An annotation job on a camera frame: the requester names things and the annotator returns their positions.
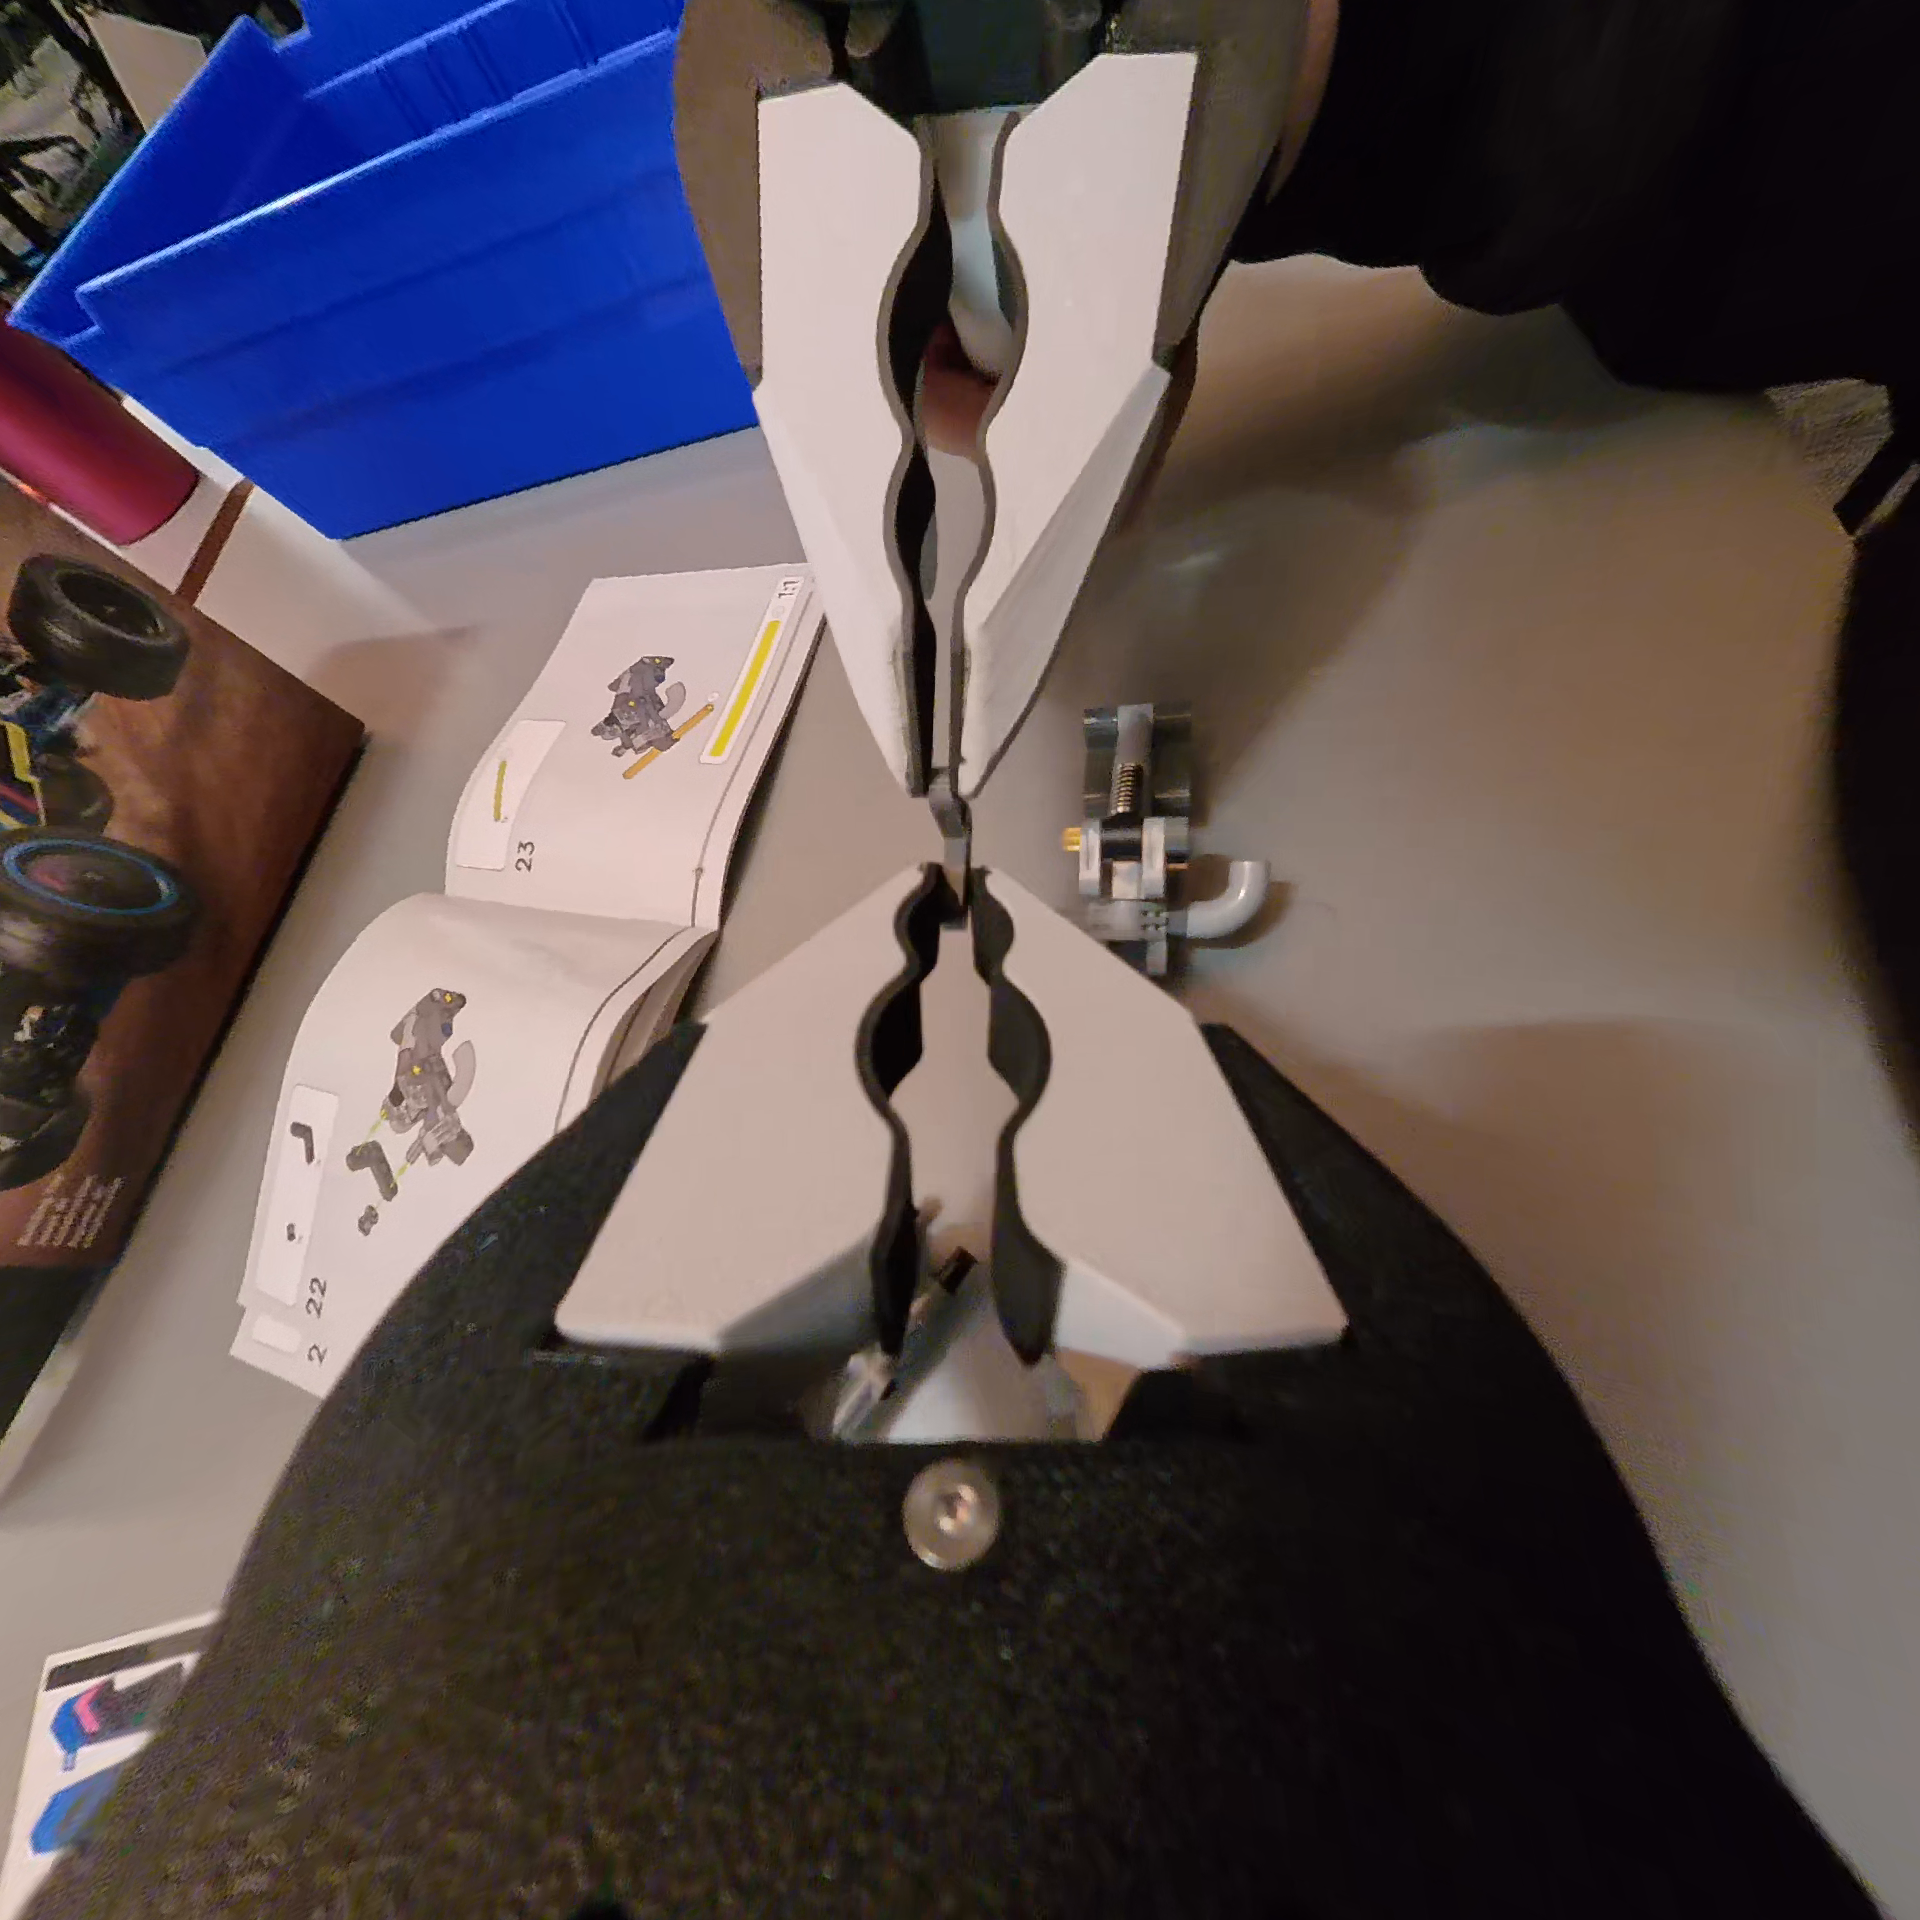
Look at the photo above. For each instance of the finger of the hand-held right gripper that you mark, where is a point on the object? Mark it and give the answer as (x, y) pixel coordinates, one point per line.
(827, 376)
(1102, 299)

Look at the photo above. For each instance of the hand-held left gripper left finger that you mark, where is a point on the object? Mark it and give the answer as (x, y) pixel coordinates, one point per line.
(705, 1200)

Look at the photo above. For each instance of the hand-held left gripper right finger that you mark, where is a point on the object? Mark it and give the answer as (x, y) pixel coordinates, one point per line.
(1172, 1200)

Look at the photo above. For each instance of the grey lego suspension assembly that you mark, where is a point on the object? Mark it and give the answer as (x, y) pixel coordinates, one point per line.
(1132, 870)

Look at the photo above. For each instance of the dark grey lego connector piece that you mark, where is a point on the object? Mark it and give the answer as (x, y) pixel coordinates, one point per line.
(949, 818)

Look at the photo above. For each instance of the person's right forearm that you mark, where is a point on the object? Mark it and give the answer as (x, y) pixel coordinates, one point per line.
(1576, 150)

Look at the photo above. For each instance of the lego instruction booklet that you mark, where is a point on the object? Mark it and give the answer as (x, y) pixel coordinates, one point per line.
(629, 840)

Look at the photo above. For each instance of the lego set box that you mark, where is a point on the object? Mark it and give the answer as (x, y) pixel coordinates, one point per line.
(224, 720)

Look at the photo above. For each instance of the lego sticker sheet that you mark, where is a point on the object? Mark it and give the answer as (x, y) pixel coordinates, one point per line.
(112, 1723)

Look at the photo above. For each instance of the person's right hand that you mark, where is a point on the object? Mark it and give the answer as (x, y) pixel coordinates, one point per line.
(956, 383)

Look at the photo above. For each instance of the blue plastic storage bin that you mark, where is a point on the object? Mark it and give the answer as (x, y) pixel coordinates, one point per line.
(494, 44)
(195, 182)
(451, 376)

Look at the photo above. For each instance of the maroon bottle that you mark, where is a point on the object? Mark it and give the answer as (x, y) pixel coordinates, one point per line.
(91, 435)

